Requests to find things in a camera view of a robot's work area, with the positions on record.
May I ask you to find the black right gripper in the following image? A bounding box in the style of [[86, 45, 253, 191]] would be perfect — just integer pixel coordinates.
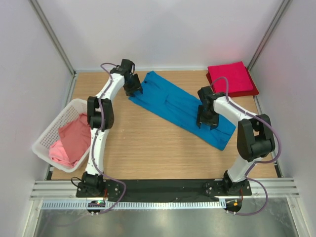
[[197, 105, 220, 130]]

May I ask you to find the blue t shirt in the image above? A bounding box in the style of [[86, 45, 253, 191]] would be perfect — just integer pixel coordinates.
[[129, 71, 236, 151]]

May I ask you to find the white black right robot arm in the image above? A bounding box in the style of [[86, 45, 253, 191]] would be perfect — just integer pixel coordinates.
[[197, 86, 276, 196]]

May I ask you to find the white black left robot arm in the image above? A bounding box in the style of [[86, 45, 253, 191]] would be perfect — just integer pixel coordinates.
[[77, 59, 143, 198]]

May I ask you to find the folded dark red t shirt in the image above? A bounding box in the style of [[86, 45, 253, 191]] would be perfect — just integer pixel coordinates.
[[206, 66, 260, 98]]

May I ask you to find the salmon t shirt in basket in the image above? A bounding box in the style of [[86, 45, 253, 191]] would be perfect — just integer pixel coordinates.
[[58, 113, 91, 166]]

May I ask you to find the white perforated plastic basket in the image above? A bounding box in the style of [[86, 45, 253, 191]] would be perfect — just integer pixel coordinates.
[[32, 98, 89, 173]]

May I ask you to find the pink t shirt in basket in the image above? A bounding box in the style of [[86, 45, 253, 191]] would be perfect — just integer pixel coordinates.
[[49, 140, 78, 168]]

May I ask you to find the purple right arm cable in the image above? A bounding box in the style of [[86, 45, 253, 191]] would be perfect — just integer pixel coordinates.
[[209, 76, 282, 217]]

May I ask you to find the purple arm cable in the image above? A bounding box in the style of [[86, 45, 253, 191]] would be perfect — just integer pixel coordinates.
[[90, 63, 128, 215], [209, 76, 282, 217]]

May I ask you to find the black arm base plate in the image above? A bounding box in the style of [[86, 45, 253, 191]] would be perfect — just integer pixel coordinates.
[[76, 179, 252, 198]]

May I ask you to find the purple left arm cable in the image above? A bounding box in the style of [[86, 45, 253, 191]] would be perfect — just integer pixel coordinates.
[[90, 63, 128, 215]]

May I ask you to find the aluminium rail frame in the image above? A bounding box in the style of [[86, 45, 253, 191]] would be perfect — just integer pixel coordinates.
[[30, 178, 299, 200]]

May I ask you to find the white slotted cable duct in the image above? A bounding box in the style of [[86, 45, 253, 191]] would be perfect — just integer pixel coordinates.
[[41, 200, 226, 210]]

